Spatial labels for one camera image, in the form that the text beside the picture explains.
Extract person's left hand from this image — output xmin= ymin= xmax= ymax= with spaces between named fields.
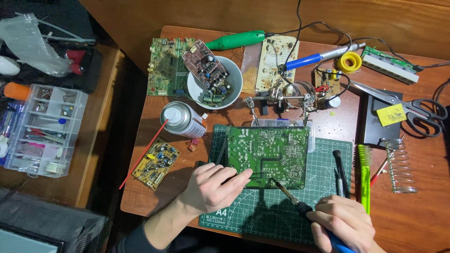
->
xmin=179 ymin=162 xmax=254 ymax=216

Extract person's right hand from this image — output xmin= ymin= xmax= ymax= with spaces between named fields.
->
xmin=306 ymin=195 xmax=377 ymax=253

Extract blue handled soldering iron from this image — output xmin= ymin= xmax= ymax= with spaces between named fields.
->
xmin=270 ymin=177 xmax=356 ymax=253

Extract grey pen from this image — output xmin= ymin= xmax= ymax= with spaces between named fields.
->
xmin=334 ymin=169 xmax=345 ymax=197

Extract large green circuit board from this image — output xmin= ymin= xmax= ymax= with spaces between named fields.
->
xmin=226 ymin=126 xmax=311 ymax=190

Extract green cutting mat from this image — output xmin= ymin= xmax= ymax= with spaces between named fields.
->
xmin=199 ymin=124 xmax=353 ymax=245

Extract black brush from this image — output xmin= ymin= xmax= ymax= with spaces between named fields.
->
xmin=332 ymin=150 xmax=352 ymax=199

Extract green toothbrush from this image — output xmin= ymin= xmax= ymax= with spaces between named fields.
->
xmin=357 ymin=144 xmax=372 ymax=215

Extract silver spray can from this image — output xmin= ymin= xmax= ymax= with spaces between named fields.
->
xmin=160 ymin=101 xmax=208 ymax=138

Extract small yellow circuit board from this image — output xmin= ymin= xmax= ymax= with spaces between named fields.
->
xmin=132 ymin=137 xmax=182 ymax=192

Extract helping hands magnifier stand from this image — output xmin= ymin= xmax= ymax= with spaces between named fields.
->
xmin=244 ymin=79 xmax=317 ymax=127

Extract red spray straw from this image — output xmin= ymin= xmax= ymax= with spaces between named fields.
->
xmin=119 ymin=119 xmax=169 ymax=190

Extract metal spring iron holder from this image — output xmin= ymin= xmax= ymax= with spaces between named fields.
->
xmin=382 ymin=138 xmax=418 ymax=194

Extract white bowl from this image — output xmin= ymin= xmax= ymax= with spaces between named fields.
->
xmin=187 ymin=55 xmax=244 ymax=110

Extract black soldering stand base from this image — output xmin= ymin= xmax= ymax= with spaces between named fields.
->
xmin=364 ymin=89 xmax=404 ymax=147

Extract small clear plastic bag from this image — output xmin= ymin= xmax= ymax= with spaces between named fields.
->
xmin=240 ymin=44 xmax=263 ymax=94

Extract brown circuit board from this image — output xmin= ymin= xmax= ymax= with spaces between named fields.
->
xmin=182 ymin=39 xmax=235 ymax=105

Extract beige circuit board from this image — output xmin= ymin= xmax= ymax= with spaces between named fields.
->
xmin=255 ymin=35 xmax=300 ymax=93

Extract dark grey sleeve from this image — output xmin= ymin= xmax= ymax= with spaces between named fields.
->
xmin=118 ymin=223 xmax=159 ymax=253

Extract yellow sponge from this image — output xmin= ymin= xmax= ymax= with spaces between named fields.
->
xmin=376 ymin=103 xmax=408 ymax=127

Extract green circuit board with connectors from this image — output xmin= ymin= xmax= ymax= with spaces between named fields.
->
xmin=146 ymin=37 xmax=196 ymax=97

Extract yellow board with capacitor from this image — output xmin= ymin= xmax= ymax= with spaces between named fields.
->
xmin=314 ymin=68 xmax=342 ymax=109

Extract green rotary tool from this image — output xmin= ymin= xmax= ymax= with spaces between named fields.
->
xmin=205 ymin=30 xmax=275 ymax=51

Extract blue and silver soldering iron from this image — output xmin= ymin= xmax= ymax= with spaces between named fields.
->
xmin=281 ymin=42 xmax=366 ymax=72

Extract wooden side table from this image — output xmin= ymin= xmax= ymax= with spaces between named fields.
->
xmin=0 ymin=44 xmax=126 ymax=209

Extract yellow solder spool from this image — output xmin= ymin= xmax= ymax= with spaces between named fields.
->
xmin=336 ymin=51 xmax=363 ymax=74

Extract green and white board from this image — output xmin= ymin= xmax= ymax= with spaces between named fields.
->
xmin=361 ymin=46 xmax=420 ymax=85

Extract black and red device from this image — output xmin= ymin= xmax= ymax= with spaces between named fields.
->
xmin=53 ymin=42 xmax=103 ymax=94

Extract black case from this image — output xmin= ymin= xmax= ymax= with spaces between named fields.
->
xmin=0 ymin=188 xmax=108 ymax=253

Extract clear plastic organizer box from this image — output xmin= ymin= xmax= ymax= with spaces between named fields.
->
xmin=4 ymin=83 xmax=89 ymax=179

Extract orange capped bottle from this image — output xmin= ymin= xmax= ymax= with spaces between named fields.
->
xmin=2 ymin=82 xmax=32 ymax=102

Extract large clear plastic bag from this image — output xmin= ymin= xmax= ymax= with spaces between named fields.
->
xmin=0 ymin=13 xmax=96 ymax=77

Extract white rounded object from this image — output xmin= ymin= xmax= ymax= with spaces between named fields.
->
xmin=0 ymin=55 xmax=21 ymax=77

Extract red handled tool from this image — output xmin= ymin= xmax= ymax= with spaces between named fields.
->
xmin=369 ymin=158 xmax=389 ymax=187

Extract black soldering iron cable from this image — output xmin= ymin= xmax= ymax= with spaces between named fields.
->
xmin=278 ymin=35 xmax=352 ymax=106

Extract black handled scissors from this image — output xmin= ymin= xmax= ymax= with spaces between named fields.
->
xmin=349 ymin=80 xmax=448 ymax=138

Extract black rotary tool cable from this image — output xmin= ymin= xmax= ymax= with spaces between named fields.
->
xmin=264 ymin=0 xmax=352 ymax=50

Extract black board cable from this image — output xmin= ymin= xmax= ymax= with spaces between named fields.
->
xmin=346 ymin=37 xmax=450 ymax=71

